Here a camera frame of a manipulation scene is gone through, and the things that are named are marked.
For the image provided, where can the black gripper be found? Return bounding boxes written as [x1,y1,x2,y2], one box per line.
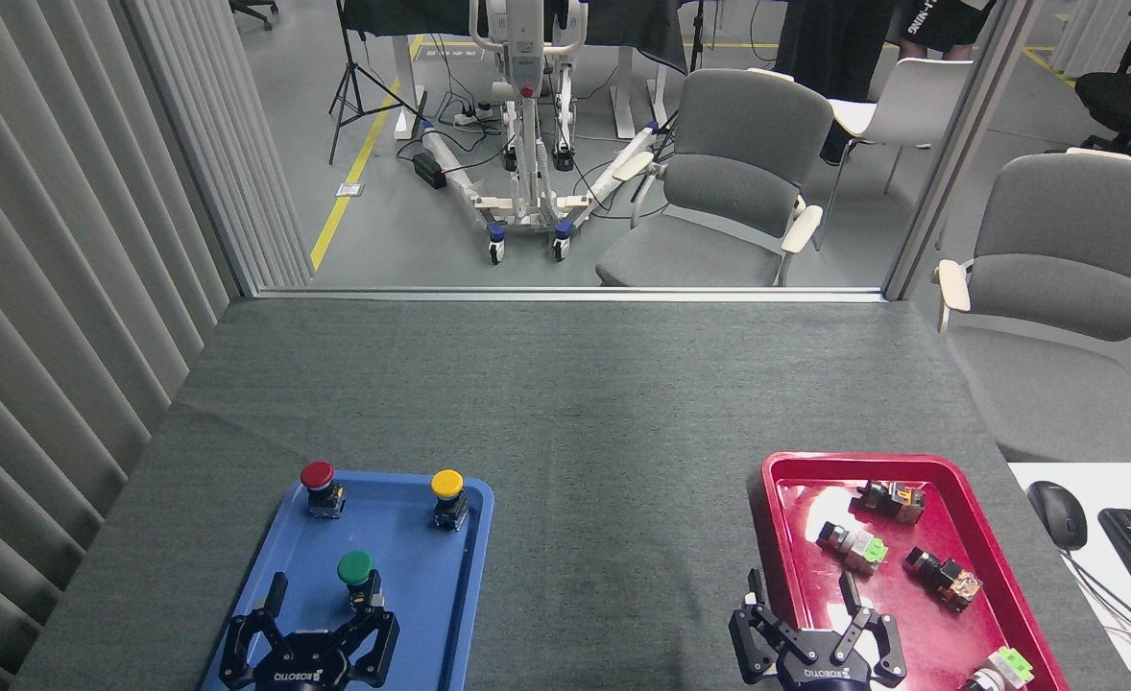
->
[728,569,908,691]
[219,573,401,691]

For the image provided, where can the green push button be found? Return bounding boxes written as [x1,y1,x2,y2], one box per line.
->
[337,550,385,613]

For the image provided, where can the red push button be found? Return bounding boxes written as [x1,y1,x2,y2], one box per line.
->
[300,461,347,520]

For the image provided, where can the yellow push button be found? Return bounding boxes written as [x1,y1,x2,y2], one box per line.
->
[430,469,470,532]

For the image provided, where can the red plastic tray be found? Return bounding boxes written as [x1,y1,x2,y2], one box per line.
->
[747,453,1071,691]

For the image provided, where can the blue plastic tray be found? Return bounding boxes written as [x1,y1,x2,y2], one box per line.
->
[201,470,495,691]

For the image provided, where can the black computer mouse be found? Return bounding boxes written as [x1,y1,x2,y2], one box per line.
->
[1026,480,1089,552]

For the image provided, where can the grey chair with cream armrests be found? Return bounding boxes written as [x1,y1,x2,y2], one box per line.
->
[595,68,836,288]
[933,153,1131,463]

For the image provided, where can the white stand on wheels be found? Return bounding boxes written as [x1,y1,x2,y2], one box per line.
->
[420,0,664,266]

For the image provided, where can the white plastic chair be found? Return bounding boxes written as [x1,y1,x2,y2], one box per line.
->
[813,58,975,252]

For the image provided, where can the black tripod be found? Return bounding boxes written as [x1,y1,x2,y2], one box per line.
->
[327,0,428,166]

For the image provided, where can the person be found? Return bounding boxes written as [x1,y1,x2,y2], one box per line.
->
[774,0,997,166]

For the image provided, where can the grey switch with green end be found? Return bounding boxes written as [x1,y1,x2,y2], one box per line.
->
[816,520,889,576]

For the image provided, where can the black switch with amber block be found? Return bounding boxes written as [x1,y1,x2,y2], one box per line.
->
[903,546,985,612]

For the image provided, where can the black switch with orange part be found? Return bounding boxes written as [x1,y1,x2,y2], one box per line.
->
[851,479,927,526]

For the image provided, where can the white switch with green block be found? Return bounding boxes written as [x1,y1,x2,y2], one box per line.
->
[958,647,1036,691]

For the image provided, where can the mouse and keyboard cables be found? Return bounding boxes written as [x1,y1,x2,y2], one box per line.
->
[1063,549,1131,675]

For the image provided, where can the silver frame rail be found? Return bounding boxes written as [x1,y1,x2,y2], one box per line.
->
[254,285,887,304]

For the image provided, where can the silver frame post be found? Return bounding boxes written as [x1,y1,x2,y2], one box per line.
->
[883,0,1044,301]

